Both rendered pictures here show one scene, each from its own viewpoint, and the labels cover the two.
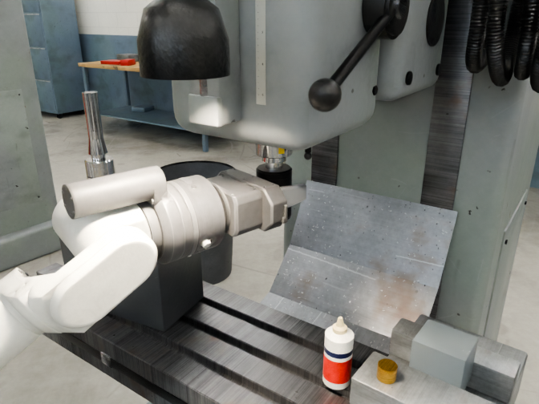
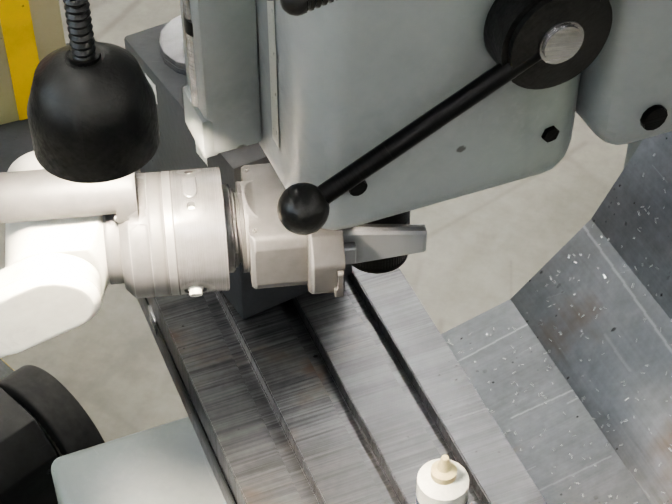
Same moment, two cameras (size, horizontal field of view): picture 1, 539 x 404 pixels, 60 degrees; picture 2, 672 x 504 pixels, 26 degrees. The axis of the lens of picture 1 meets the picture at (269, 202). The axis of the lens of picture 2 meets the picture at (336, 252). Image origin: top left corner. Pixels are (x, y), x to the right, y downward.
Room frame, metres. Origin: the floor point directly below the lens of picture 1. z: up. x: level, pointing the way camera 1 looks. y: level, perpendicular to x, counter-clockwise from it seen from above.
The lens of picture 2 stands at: (-0.07, -0.40, 1.94)
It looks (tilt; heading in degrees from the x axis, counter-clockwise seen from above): 44 degrees down; 33
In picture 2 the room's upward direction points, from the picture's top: straight up
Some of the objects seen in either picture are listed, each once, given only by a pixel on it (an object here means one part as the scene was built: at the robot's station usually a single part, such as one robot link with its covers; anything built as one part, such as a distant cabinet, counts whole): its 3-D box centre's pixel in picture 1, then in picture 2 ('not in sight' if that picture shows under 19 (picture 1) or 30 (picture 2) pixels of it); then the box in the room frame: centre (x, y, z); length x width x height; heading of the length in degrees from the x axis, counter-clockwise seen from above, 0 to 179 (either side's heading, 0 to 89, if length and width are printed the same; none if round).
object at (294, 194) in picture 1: (289, 197); (383, 246); (0.56, -0.03, 1.23); 0.06 x 0.02 x 0.03; 130
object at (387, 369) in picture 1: (387, 371); not in sight; (0.43, -0.13, 1.07); 0.02 x 0.02 x 0.02
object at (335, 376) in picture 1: (338, 349); (441, 500); (0.54, -0.10, 1.01); 0.04 x 0.04 x 0.11
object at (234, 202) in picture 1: (216, 209); (251, 228); (0.53, 0.06, 1.23); 0.13 x 0.12 x 0.10; 40
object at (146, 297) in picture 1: (131, 251); (238, 151); (0.75, 0.25, 1.05); 0.22 x 0.12 x 0.20; 64
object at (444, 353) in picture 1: (442, 359); not in sight; (0.45, -0.20, 1.07); 0.06 x 0.05 x 0.06; 53
